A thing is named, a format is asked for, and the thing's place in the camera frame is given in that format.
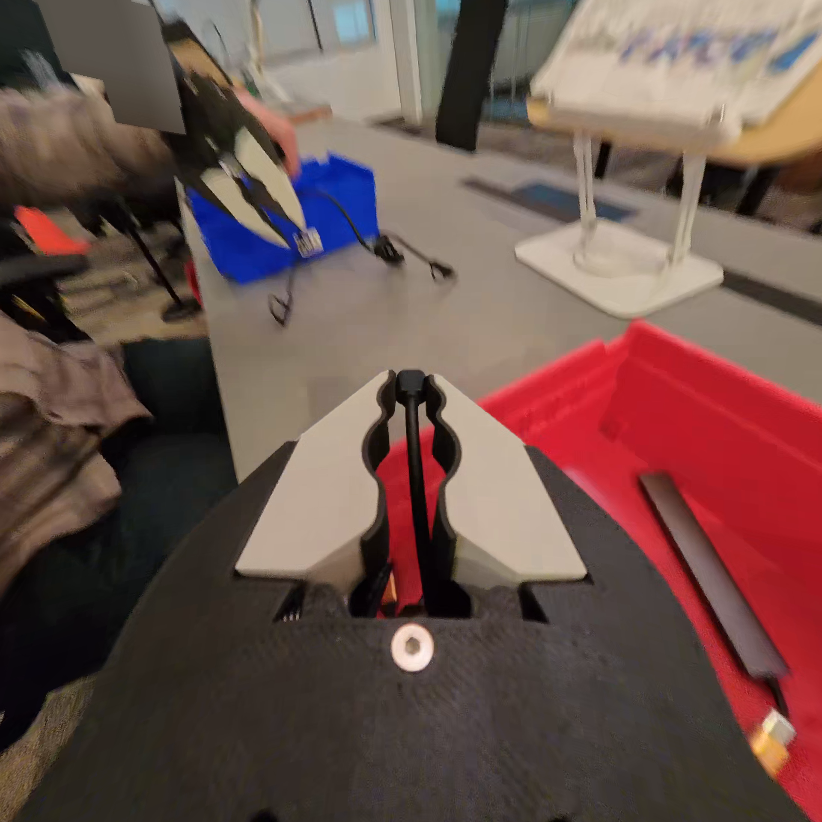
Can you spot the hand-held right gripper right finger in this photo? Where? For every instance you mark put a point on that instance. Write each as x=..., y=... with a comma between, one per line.
x=507, y=494

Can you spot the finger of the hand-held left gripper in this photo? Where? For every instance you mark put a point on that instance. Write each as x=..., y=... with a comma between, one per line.
x=270, y=173
x=231, y=199

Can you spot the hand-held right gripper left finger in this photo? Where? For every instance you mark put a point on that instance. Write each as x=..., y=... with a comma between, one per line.
x=321, y=494

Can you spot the blue plastic bin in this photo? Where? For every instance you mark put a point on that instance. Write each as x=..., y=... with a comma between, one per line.
x=340, y=192

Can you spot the red plastic bin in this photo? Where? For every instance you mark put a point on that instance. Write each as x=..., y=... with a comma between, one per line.
x=706, y=449

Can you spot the person's left forearm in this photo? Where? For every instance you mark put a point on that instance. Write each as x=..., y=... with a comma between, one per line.
x=77, y=148

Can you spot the person's left hand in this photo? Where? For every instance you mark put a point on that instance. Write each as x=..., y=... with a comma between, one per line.
x=276, y=131

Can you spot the black round-base stand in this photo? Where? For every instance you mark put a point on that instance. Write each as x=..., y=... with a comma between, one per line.
x=183, y=313

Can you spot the orange traffic cone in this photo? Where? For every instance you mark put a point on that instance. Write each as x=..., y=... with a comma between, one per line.
x=48, y=234

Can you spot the person's dark jeans leg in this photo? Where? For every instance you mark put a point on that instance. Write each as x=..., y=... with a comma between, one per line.
x=160, y=398

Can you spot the black armrest office chair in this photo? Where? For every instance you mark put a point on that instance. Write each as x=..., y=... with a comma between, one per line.
x=38, y=266

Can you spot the black plastic bin divider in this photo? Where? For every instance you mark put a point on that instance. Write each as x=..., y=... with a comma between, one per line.
x=706, y=565

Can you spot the tall black mesh chair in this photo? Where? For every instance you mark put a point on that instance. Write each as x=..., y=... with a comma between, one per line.
x=469, y=64

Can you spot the instruction sheet on stand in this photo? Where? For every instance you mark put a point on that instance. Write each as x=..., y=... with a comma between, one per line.
x=616, y=282

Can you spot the printed instruction sheet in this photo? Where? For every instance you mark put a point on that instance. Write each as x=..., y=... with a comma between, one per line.
x=642, y=64

